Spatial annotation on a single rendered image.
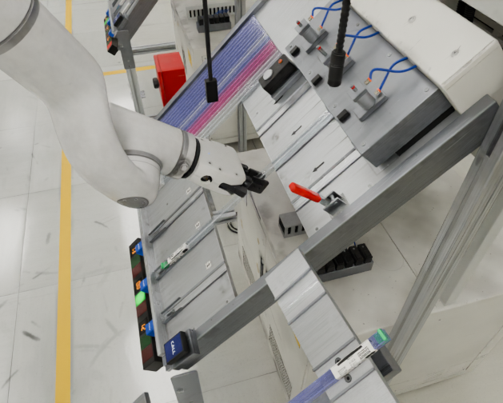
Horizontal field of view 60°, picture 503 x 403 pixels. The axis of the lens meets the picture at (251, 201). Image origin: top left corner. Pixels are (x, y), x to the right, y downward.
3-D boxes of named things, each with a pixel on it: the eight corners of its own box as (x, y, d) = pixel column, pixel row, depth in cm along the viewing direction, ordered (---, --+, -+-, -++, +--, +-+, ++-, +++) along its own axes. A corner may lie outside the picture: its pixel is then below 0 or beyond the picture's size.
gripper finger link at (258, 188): (245, 181, 79) (273, 191, 82) (241, 170, 81) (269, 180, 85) (236, 193, 80) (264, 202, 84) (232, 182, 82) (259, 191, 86)
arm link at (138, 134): (182, 167, 69) (184, 119, 73) (101, 140, 61) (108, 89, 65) (157, 187, 75) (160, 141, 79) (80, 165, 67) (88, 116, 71)
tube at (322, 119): (166, 269, 95) (162, 269, 95) (165, 265, 96) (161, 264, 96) (341, 108, 77) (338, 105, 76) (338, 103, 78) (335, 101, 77)
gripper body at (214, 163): (198, 158, 70) (252, 177, 76) (187, 122, 77) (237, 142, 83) (176, 190, 74) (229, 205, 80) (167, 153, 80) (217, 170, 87)
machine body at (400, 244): (293, 433, 140) (313, 346, 96) (237, 264, 187) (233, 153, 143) (466, 378, 153) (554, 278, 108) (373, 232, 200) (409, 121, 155)
